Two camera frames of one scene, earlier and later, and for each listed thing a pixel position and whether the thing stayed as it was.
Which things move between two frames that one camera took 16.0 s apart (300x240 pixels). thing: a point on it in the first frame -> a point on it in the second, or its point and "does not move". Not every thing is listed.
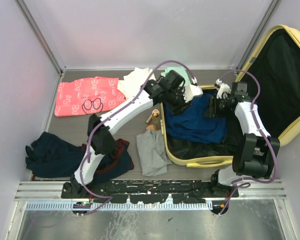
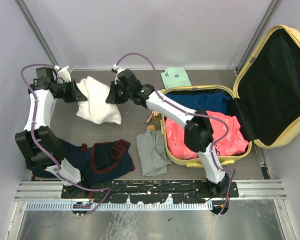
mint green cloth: [181, 72] does not move
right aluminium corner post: [258, 34] does not move
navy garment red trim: [115, 163] does not move
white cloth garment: [133, 81] -> [95, 109]
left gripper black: [178, 109] -> [76, 94]
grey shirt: [153, 155] does not move
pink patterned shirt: [80, 96] -> [228, 136]
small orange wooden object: [152, 127] does not move
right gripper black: [212, 110] -> [111, 97]
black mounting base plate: [185, 192] does not move
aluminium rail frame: [47, 196] does not move
